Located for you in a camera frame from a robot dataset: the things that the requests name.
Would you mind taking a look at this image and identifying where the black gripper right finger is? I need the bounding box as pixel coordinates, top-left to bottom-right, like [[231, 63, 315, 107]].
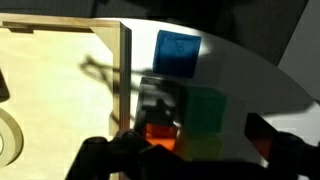
[[244, 113, 320, 180]]

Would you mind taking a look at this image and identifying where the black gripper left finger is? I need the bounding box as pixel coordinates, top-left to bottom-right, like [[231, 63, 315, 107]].
[[66, 129, 201, 180]]

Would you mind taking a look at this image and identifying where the lime green building block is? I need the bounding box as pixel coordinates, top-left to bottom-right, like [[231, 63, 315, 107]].
[[176, 132, 224, 161]]

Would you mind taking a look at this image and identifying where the orange building block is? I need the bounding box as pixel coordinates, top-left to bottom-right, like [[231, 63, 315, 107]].
[[143, 123, 178, 153]]

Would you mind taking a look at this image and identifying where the light wooden tray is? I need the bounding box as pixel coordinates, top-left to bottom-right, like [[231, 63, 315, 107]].
[[0, 13, 133, 180]]

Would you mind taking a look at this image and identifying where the dark green building block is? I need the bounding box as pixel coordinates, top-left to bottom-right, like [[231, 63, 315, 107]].
[[181, 87, 228, 134]]

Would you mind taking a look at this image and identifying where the blue building block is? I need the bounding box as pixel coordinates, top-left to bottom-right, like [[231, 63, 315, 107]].
[[152, 29, 203, 80]]

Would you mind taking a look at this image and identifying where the pale wooden ring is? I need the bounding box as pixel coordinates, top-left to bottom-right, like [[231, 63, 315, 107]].
[[0, 108, 25, 169]]

